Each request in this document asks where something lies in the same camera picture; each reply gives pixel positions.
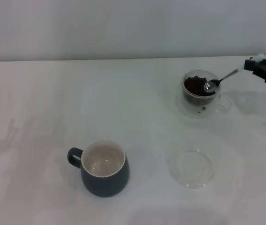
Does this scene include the clear glass cup with handle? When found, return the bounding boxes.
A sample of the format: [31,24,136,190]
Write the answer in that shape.
[181,69,232,113]

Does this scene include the pile of coffee beans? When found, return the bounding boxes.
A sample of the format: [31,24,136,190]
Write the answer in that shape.
[184,75,217,98]

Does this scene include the small clear glass dish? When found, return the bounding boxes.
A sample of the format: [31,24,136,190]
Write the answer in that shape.
[167,150,214,189]

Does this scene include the clear glass saucer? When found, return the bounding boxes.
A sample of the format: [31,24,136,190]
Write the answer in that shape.
[175,88,238,120]

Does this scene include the metal spoon with blue handle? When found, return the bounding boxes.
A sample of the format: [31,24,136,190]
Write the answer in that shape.
[204,53,265,96]

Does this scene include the dark grey ceramic mug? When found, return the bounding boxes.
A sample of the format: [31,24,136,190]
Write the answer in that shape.
[67,139,130,198]

